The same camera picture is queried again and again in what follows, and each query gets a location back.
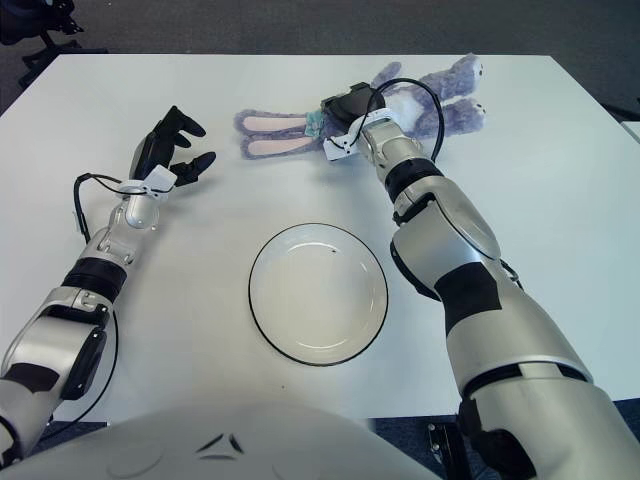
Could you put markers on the white plate black rim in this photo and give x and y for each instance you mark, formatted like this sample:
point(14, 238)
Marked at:
point(318, 295)

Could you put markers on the white neighbouring desk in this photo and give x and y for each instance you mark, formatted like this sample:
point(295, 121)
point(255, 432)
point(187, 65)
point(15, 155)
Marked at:
point(631, 131)

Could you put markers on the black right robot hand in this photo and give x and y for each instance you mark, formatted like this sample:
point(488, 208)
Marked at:
point(350, 107)

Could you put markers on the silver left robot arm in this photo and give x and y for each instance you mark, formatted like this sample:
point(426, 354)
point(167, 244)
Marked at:
point(85, 285)

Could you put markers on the purple plush bunny doll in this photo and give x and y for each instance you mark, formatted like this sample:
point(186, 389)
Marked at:
point(440, 90)

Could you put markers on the silver robot torso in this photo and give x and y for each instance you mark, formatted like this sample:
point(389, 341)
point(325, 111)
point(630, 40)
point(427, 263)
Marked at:
point(225, 450)

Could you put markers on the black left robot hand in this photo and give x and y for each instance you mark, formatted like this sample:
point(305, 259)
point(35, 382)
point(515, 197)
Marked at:
point(160, 145)

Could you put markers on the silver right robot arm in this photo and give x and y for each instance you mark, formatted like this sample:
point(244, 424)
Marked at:
point(450, 240)

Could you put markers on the black table bracket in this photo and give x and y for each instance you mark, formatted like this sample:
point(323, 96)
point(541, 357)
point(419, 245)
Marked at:
point(445, 450)

